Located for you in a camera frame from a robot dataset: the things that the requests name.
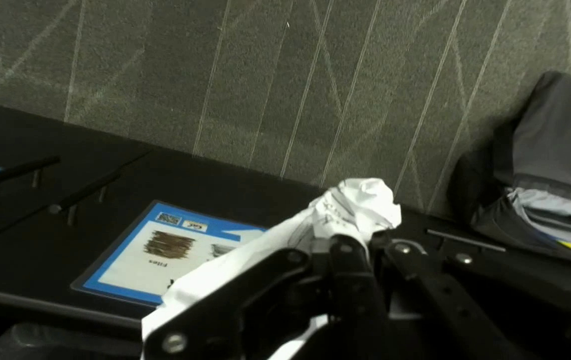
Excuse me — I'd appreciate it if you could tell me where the black grey backpack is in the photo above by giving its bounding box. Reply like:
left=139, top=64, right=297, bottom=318
left=447, top=67, right=571, bottom=268

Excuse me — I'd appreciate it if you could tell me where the black trash bag liner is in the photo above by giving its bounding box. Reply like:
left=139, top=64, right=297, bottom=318
left=0, top=322, right=145, bottom=360

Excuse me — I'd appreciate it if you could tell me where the black bin door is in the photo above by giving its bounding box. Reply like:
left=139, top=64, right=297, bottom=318
left=0, top=97, right=101, bottom=295

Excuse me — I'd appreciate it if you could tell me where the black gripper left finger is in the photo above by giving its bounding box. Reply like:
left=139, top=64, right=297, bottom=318
left=141, top=235, right=393, bottom=360

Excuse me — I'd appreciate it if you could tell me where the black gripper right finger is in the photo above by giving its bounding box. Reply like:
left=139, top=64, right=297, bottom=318
left=371, top=231, right=571, bottom=360

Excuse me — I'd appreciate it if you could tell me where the mixed paper sign down arrow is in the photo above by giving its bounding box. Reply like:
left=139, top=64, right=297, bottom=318
left=71, top=198, right=271, bottom=310

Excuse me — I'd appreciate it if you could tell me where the black recycling bin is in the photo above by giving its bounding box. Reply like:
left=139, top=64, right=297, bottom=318
left=28, top=127, right=331, bottom=327

